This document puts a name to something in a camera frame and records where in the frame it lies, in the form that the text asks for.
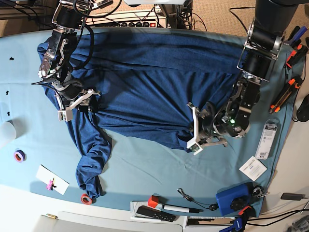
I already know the purple tape roll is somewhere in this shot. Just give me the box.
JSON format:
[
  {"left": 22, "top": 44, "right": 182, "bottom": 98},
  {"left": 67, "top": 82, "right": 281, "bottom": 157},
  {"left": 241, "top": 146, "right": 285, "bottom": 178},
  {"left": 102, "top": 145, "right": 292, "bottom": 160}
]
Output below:
[{"left": 14, "top": 149, "right": 26, "bottom": 162}]

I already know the red cube block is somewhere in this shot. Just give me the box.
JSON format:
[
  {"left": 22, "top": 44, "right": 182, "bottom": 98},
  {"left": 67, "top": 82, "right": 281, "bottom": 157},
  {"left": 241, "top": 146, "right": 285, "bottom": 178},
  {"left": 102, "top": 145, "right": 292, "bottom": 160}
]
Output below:
[{"left": 147, "top": 195, "right": 159, "bottom": 208}]

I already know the translucent plastic cup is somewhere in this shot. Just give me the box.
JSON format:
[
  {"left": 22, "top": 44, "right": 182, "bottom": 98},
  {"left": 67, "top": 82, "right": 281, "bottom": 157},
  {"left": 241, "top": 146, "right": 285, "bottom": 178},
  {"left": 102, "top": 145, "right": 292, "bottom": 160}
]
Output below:
[{"left": 0, "top": 121, "right": 16, "bottom": 148}]

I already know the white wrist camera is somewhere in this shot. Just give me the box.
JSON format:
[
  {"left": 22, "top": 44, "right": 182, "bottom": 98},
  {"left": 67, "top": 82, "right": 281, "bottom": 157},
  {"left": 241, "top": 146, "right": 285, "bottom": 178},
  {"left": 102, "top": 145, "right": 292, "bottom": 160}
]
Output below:
[
  {"left": 57, "top": 109, "right": 73, "bottom": 122},
  {"left": 186, "top": 138, "right": 203, "bottom": 156}
]

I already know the orange black utility knife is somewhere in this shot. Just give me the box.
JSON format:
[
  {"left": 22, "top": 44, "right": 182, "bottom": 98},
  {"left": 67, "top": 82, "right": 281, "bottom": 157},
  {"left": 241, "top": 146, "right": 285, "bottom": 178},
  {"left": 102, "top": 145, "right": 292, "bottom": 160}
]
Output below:
[{"left": 269, "top": 75, "right": 303, "bottom": 114}]

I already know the blue plastic box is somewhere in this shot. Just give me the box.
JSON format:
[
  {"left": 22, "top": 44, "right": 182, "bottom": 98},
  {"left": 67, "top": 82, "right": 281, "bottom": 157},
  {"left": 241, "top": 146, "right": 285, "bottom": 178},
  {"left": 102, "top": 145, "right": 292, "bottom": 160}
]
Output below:
[{"left": 216, "top": 183, "right": 253, "bottom": 216}]

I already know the black computer mouse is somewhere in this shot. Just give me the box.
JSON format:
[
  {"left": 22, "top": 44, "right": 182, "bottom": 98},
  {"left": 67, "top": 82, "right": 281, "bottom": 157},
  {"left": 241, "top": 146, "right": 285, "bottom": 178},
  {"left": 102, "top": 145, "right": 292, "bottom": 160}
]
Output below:
[{"left": 296, "top": 94, "right": 309, "bottom": 122}]

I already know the light blue table cloth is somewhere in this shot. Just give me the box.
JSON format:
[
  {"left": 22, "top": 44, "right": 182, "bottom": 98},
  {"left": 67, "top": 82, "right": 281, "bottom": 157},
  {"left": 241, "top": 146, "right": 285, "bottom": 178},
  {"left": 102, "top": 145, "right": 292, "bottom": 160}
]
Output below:
[{"left": 0, "top": 27, "right": 292, "bottom": 210}]

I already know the blue black spring clamp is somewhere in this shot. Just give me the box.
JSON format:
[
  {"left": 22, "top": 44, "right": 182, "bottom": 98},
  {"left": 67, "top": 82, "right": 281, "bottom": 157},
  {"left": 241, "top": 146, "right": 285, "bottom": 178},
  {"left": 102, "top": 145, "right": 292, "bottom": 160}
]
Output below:
[{"left": 283, "top": 26, "right": 308, "bottom": 46}]

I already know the dark blue t-shirt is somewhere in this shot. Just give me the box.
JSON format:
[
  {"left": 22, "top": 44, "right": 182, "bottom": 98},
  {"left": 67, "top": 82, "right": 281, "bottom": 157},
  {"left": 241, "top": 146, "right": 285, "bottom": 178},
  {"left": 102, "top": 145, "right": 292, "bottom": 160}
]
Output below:
[{"left": 37, "top": 30, "right": 249, "bottom": 199}]

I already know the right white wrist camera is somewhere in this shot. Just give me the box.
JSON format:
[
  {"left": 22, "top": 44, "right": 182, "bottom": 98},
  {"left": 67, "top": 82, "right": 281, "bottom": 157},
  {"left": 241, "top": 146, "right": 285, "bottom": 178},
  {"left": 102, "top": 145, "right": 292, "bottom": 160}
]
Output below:
[{"left": 57, "top": 109, "right": 73, "bottom": 122}]

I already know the white notepad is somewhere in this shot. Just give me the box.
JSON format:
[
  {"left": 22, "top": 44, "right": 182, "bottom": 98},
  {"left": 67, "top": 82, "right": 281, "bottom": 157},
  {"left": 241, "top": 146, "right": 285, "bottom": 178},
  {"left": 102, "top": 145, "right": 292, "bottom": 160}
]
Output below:
[{"left": 130, "top": 200, "right": 188, "bottom": 230}]

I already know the orange black clamp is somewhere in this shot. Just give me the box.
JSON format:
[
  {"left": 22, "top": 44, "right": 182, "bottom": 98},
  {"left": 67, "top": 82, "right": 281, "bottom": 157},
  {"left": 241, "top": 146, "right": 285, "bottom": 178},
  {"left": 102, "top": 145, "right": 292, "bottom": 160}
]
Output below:
[{"left": 285, "top": 44, "right": 309, "bottom": 69}]

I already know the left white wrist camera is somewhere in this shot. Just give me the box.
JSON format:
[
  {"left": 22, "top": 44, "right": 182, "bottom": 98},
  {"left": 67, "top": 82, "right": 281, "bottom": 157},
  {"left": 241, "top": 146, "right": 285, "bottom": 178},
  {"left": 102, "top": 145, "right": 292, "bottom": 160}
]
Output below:
[{"left": 186, "top": 138, "right": 203, "bottom": 156}]

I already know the black remote control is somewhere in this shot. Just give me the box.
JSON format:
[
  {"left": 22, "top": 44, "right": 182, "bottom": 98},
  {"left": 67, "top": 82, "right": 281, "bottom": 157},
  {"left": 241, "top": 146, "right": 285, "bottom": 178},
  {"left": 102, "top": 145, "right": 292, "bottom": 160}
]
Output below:
[{"left": 137, "top": 205, "right": 176, "bottom": 222}]

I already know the blue orange bar clamp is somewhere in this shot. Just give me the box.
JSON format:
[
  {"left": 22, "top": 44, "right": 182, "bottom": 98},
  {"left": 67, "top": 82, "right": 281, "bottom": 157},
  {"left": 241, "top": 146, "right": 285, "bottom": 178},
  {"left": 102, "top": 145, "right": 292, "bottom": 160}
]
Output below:
[{"left": 219, "top": 205, "right": 255, "bottom": 232}]

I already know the white paper packet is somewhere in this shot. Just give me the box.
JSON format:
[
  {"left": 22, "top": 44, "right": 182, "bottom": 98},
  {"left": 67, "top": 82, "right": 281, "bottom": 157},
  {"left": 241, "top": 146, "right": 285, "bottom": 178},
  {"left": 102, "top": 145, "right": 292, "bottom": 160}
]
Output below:
[{"left": 239, "top": 156, "right": 267, "bottom": 181}]

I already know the black white marker pen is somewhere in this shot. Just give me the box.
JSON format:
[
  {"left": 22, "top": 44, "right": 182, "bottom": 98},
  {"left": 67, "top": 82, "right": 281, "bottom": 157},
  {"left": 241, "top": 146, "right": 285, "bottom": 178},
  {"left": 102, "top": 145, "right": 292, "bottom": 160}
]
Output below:
[{"left": 162, "top": 204, "right": 201, "bottom": 213}]

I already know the black lanyard with clip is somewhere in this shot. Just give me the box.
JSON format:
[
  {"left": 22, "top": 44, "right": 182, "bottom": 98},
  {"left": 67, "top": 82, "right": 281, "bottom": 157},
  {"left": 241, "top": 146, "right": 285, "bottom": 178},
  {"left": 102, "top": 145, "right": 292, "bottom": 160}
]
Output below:
[{"left": 177, "top": 188, "right": 219, "bottom": 212}]

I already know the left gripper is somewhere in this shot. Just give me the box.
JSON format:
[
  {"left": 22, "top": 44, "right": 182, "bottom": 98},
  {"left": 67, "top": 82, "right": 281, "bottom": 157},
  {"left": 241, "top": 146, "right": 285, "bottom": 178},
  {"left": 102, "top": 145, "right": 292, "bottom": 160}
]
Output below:
[{"left": 187, "top": 102, "right": 227, "bottom": 148}]

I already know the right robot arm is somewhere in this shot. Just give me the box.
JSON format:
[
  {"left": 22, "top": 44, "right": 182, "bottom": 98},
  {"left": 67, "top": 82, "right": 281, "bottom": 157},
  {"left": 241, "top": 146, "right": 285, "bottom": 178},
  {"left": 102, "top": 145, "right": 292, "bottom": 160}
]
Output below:
[{"left": 36, "top": 0, "right": 99, "bottom": 113}]

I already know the white paper card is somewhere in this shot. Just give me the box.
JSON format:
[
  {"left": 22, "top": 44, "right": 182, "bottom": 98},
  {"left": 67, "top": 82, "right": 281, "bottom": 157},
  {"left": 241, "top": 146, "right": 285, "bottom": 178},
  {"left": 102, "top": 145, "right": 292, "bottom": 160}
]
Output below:
[{"left": 36, "top": 165, "right": 70, "bottom": 195}]

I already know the small black phone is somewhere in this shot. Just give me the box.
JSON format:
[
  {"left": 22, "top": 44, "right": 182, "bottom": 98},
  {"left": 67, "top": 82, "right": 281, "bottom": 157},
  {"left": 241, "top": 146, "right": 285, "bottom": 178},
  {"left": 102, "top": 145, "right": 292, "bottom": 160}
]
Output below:
[{"left": 281, "top": 193, "right": 303, "bottom": 201}]

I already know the blister pack of batteries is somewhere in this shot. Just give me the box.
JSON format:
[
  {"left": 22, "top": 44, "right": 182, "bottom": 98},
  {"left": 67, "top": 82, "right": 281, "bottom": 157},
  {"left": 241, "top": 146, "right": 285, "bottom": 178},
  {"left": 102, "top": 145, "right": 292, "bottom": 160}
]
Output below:
[{"left": 255, "top": 118, "right": 279, "bottom": 160}]

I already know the red tape roll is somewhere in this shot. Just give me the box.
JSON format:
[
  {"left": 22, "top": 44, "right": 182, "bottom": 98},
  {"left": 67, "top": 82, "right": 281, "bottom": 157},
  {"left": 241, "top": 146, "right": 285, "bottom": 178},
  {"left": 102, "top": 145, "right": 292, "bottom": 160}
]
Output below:
[{"left": 81, "top": 193, "right": 93, "bottom": 205}]

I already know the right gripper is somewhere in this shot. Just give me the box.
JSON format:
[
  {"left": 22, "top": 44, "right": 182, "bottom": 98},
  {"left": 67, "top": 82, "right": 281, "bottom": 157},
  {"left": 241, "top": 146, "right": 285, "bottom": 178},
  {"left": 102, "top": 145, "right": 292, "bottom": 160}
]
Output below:
[{"left": 52, "top": 78, "right": 100, "bottom": 113}]

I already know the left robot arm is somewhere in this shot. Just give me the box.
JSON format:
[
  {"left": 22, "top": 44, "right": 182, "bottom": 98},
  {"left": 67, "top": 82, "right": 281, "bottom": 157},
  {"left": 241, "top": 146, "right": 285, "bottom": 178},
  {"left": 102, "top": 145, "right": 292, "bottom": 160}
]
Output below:
[{"left": 186, "top": 0, "right": 306, "bottom": 153}]

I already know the pink binder clip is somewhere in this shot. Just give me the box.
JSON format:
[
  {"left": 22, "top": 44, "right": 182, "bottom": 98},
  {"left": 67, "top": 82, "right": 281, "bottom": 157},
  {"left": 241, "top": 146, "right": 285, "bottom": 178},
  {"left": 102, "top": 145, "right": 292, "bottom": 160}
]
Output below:
[{"left": 46, "top": 178, "right": 56, "bottom": 191}]

